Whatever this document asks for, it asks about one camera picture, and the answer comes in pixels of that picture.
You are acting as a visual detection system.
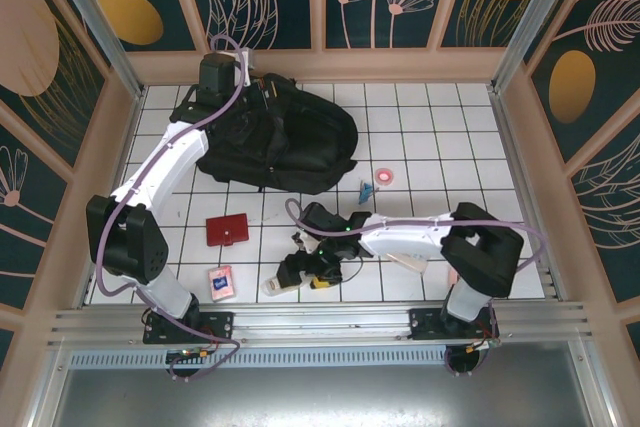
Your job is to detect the clear face mask pack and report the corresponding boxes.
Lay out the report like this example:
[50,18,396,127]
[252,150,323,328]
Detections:
[387,251,431,274]

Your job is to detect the blue clip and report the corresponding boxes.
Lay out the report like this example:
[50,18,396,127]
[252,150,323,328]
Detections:
[355,179,377,207]

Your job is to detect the black backpack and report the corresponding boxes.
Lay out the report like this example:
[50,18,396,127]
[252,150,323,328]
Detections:
[194,72,359,195]

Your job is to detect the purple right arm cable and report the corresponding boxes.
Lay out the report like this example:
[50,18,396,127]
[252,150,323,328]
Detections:
[284,198,548,378]

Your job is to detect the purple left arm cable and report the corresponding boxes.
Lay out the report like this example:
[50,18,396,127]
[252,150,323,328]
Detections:
[89,35,251,383]

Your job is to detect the grey slotted cable duct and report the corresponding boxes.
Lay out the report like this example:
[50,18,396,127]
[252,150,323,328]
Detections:
[67,349,576,370]

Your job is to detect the red black wire connector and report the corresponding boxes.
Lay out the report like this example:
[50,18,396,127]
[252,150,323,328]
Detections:
[465,337,502,354]
[167,344,222,364]

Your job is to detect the aluminium side rail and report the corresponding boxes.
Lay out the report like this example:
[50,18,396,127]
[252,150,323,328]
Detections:
[487,86,570,303]
[78,86,147,309]

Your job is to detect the thin black right gripper cable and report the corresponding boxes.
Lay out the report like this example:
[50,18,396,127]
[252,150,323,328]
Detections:
[339,254,372,282]

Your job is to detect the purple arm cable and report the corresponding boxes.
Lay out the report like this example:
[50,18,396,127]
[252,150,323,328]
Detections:
[89,35,251,383]
[284,198,548,378]

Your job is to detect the pink tissue pack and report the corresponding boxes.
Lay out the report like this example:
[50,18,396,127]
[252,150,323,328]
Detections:
[207,265,237,303]

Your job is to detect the aluminium mounting rail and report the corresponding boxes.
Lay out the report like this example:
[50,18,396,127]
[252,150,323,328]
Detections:
[47,300,594,349]

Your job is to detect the red wallet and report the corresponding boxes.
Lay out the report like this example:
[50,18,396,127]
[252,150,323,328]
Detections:
[205,214,250,248]

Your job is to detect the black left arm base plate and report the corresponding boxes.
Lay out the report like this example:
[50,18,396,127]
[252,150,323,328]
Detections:
[143,310,235,345]

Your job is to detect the aluminium frame post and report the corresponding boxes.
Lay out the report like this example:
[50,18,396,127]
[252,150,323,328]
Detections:
[41,0,147,101]
[488,0,585,94]

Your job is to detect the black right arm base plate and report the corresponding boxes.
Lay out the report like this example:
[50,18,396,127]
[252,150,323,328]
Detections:
[408,306,501,343]

